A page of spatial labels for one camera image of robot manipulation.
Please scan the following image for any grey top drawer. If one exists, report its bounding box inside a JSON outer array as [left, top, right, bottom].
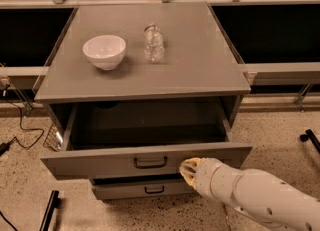
[[41, 102, 251, 179]]

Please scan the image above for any grey drawer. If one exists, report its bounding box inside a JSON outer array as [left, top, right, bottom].
[[41, 102, 251, 179], [92, 179, 195, 200]]

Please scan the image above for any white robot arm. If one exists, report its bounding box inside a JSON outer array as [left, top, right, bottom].
[[179, 158, 320, 231]]

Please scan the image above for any grey bottom drawer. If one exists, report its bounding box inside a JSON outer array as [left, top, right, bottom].
[[92, 179, 195, 200]]

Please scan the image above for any grey drawer cabinet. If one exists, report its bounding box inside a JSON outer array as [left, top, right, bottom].
[[36, 3, 250, 187]]

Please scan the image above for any black wheeled base leg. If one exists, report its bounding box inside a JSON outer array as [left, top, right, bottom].
[[300, 129, 320, 154]]

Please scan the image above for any clear plastic water bottle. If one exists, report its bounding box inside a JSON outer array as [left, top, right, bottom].
[[144, 23, 164, 63]]

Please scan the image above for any black left base leg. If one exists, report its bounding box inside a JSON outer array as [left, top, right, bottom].
[[39, 190, 60, 231]]

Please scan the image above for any white ceramic bowl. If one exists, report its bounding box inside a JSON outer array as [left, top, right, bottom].
[[82, 35, 126, 70]]

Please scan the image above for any black top drawer handle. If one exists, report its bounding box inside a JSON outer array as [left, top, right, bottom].
[[133, 156, 167, 169]]

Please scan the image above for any wire mesh basket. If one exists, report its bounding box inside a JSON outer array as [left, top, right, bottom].
[[43, 124, 63, 152]]

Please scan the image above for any black power cable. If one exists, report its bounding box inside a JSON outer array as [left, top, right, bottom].
[[0, 84, 46, 157]]

